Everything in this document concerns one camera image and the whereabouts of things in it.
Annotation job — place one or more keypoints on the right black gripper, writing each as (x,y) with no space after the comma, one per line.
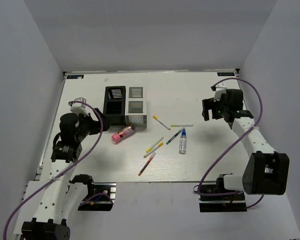
(209,104)

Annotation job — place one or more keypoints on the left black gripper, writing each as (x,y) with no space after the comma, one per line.
(96,125)

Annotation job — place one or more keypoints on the pink cylindrical tube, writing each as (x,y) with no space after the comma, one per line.
(122,134)

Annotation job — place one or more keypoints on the green gel pen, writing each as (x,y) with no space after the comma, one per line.
(174,136)

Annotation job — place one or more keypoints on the clear blue spray bottle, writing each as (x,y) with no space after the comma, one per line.
(183,142)

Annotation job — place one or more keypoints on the pale yellow white marker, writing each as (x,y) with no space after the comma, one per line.
(181,125)

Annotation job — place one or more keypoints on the yellow capped acrylic marker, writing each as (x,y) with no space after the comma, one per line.
(154,144)

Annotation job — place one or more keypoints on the red gel pen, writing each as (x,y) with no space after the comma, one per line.
(147,163)

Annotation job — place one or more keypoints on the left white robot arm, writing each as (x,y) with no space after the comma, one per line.
(64,191)

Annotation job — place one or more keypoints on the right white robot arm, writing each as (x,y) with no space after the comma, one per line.
(266,172)

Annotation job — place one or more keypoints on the black slotted pen holder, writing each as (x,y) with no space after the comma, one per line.
(114,104)

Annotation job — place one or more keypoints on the white slotted pen holder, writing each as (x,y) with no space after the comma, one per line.
(136,107)

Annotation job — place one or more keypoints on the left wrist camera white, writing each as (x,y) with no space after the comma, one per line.
(79,108)

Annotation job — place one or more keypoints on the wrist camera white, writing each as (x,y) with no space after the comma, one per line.
(218,90)
(79,108)

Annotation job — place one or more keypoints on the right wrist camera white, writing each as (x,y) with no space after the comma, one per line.
(218,90)

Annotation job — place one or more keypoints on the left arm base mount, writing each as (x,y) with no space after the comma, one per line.
(100,197)

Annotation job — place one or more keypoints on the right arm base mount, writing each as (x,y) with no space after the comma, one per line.
(220,204)

